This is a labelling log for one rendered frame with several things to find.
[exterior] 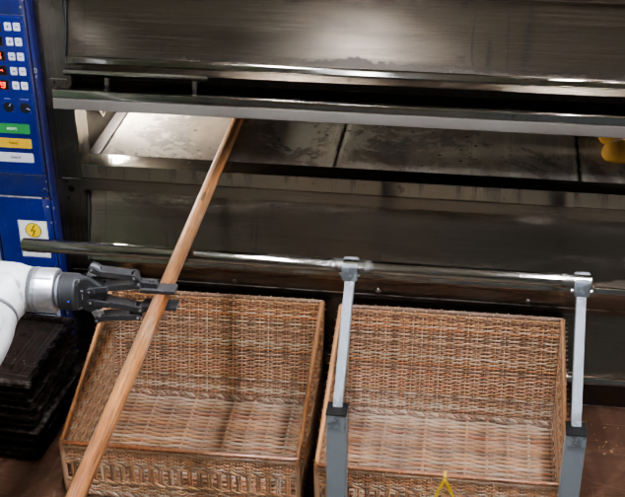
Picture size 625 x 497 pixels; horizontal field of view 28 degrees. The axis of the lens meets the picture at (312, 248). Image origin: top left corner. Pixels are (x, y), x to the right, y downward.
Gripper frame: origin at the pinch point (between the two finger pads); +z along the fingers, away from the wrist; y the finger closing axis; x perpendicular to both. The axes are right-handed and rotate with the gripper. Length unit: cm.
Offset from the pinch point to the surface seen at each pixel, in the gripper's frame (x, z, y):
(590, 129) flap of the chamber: -41, 84, -22
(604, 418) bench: -50, 97, 61
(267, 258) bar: -20.0, 18.3, 1.9
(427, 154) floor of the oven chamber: -72, 50, 1
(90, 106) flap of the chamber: -43, -25, -21
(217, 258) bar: -19.9, 7.5, 2.5
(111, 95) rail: -43, -19, -24
